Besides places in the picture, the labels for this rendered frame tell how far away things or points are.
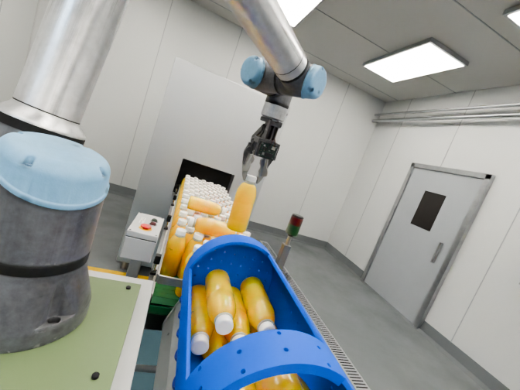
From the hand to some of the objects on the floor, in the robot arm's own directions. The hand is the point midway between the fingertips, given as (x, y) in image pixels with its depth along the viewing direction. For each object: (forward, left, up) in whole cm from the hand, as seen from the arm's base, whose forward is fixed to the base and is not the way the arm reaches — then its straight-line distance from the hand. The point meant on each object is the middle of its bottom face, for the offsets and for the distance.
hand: (251, 177), depth 89 cm
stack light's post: (+39, +28, -139) cm, 148 cm away
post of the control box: (-27, +16, -139) cm, 143 cm away
